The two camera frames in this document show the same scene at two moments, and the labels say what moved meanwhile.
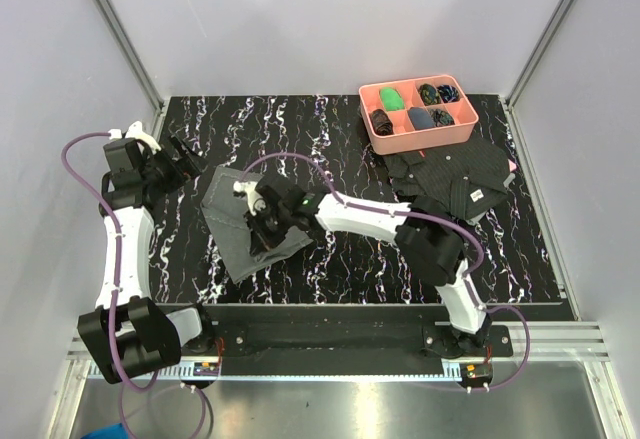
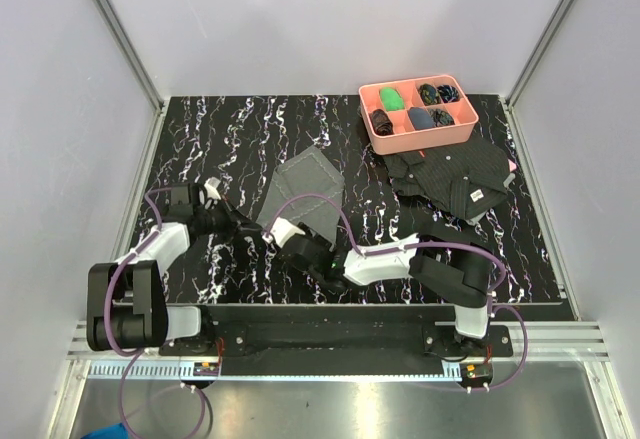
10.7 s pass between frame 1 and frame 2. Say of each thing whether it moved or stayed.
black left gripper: moved
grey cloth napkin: moved
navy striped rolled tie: stayed
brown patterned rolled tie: stayed
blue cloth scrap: stayed
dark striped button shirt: stayed
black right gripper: moved
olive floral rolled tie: stayed
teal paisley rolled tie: stayed
